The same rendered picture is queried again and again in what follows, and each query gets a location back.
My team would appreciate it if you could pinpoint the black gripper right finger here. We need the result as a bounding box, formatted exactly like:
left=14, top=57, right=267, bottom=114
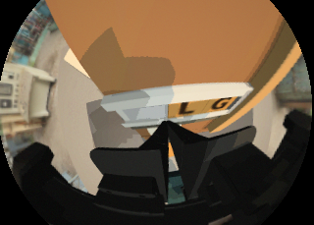
left=166, top=120, right=256, bottom=200

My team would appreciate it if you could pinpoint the tan letter tile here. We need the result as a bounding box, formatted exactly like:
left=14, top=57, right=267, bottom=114
left=168, top=99, right=208, bottom=119

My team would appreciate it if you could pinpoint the white paper ticket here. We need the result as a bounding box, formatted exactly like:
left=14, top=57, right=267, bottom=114
left=148, top=127, right=158, bottom=135

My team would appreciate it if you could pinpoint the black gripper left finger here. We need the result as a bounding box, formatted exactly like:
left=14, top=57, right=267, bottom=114
left=90, top=122, right=169, bottom=202

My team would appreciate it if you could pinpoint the beige flat square board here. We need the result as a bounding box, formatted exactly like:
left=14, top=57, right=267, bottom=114
left=64, top=48, right=87, bottom=75

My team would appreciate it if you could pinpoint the brown a-frame board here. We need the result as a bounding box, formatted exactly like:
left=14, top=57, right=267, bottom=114
left=44, top=0, right=302, bottom=140

